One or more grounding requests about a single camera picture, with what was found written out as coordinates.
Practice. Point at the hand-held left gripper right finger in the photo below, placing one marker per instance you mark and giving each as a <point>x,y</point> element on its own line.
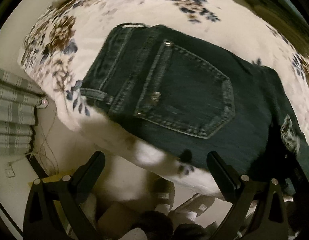
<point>217,166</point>

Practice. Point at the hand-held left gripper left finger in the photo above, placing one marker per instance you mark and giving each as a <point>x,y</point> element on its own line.
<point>94,166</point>

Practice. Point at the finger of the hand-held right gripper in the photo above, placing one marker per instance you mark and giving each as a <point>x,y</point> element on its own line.
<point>298,173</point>

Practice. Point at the dark blue denim pants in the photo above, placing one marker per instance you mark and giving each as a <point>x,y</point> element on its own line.
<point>184,100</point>

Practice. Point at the grey sandal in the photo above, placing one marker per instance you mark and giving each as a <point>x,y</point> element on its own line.
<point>163,195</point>
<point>199,203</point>

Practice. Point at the yellow paper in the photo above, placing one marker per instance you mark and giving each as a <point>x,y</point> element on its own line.
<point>53,178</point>

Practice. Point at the brown cardboard box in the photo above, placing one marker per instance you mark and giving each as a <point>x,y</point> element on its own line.
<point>117,218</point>

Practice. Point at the black fuzzy slipper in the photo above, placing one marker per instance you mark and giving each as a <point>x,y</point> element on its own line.
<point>154,223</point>

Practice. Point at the white tag on thread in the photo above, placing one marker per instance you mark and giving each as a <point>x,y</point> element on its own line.
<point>10,172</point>

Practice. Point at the green striped cloth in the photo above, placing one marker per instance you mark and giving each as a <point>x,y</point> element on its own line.
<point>12,110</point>

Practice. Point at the white floral blanket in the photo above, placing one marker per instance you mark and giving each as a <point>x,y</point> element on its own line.
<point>149,7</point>

